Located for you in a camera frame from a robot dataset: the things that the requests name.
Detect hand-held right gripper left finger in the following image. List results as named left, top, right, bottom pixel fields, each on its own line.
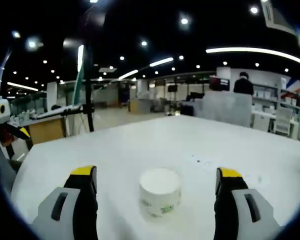
left=30, top=164, right=100, bottom=240

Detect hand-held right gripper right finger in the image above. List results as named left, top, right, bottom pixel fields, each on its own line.
left=213, top=166, right=283, bottom=240

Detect white paper cup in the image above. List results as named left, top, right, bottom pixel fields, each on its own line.
left=138, top=167, right=183, bottom=223

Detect wooden side desk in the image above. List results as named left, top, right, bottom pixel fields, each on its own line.
left=27, top=104, right=67, bottom=145

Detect white table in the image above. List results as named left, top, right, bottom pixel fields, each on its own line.
left=11, top=115, right=300, bottom=240

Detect grey partition panel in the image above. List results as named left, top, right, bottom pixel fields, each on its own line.
left=201, top=90, right=253, bottom=129

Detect white office chair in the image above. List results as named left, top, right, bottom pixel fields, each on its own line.
left=274, top=106, right=295, bottom=138

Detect wooden cabinet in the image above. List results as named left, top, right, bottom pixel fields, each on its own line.
left=128, top=98, right=151, bottom=114

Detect black monitor on stand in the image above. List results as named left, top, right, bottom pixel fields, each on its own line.
left=166, top=84, right=179, bottom=101

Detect round ceiling downlights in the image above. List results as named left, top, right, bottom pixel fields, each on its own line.
left=11, top=0, right=291, bottom=87

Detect curved ceiling light strip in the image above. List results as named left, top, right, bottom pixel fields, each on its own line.
left=205, top=46, right=300, bottom=67

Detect ceiling air conditioner vent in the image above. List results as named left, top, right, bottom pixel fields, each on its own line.
left=260, top=0, right=300, bottom=36

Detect white wall shelving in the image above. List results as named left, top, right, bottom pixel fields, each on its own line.
left=252, top=83, right=300, bottom=107

